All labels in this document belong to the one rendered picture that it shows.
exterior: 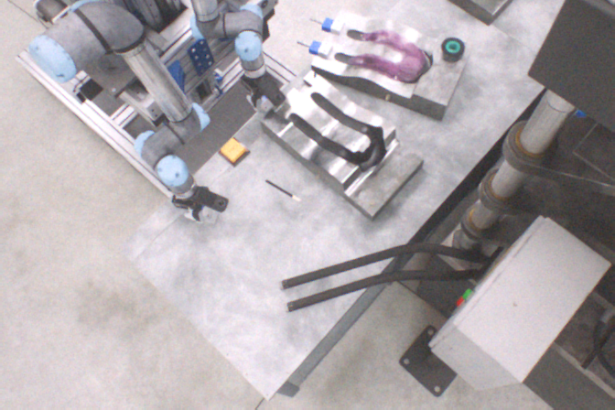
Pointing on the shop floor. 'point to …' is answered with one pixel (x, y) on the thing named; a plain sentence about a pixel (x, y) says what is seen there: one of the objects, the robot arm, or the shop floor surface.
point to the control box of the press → (509, 313)
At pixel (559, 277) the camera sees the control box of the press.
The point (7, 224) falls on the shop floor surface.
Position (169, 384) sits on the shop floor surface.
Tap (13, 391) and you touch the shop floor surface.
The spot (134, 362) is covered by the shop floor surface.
